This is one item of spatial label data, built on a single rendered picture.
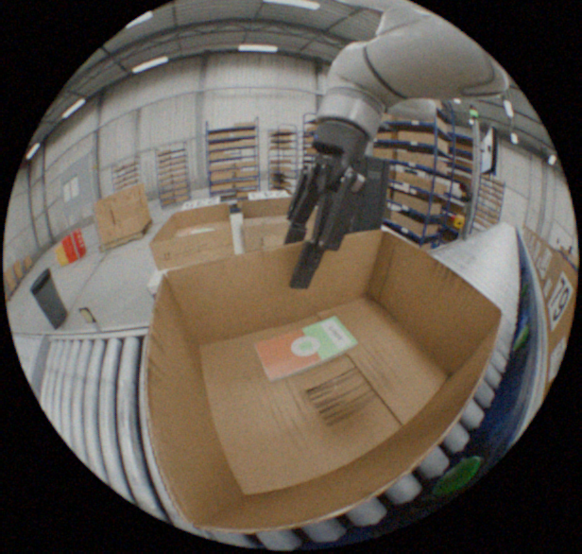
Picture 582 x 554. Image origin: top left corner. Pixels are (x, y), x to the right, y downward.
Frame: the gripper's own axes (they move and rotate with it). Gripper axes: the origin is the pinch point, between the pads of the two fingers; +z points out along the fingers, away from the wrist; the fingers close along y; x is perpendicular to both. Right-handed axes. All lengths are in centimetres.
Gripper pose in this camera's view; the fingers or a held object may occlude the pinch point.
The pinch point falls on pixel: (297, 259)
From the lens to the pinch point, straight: 29.2
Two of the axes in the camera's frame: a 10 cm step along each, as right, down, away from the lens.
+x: -8.7, -1.1, -4.8
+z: -3.2, 8.7, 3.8
